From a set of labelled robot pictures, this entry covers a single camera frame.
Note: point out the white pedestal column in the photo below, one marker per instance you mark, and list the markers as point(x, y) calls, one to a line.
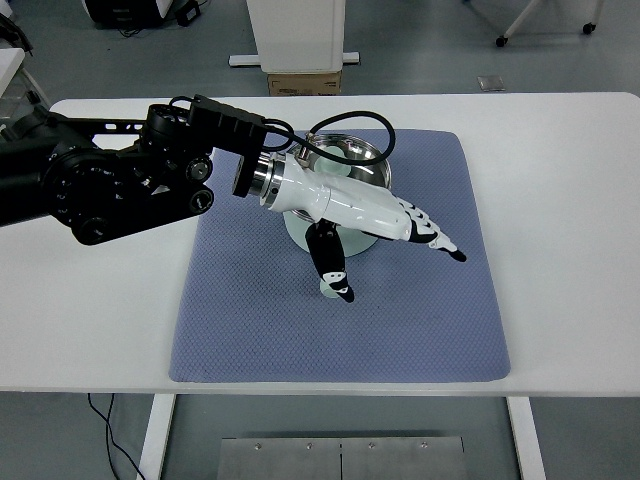
point(297, 37)

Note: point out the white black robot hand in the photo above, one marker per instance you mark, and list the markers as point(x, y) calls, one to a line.
point(333, 201)

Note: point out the white side table left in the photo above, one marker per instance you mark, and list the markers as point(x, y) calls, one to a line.
point(19, 90)

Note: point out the blue quilted mat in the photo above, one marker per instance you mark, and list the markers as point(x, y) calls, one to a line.
point(252, 309)

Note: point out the white rolling chair base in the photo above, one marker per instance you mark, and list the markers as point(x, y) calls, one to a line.
point(552, 17)

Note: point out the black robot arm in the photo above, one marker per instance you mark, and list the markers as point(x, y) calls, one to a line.
point(109, 178)

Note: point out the grey floor outlet cover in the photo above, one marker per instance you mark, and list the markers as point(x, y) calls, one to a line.
point(491, 83)

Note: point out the cardboard box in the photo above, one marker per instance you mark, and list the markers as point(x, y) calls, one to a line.
point(304, 84)

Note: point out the black device on floor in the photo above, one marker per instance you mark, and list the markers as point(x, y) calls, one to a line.
point(141, 14)

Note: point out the metal floor plate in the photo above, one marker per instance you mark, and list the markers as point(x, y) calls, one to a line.
point(343, 458)

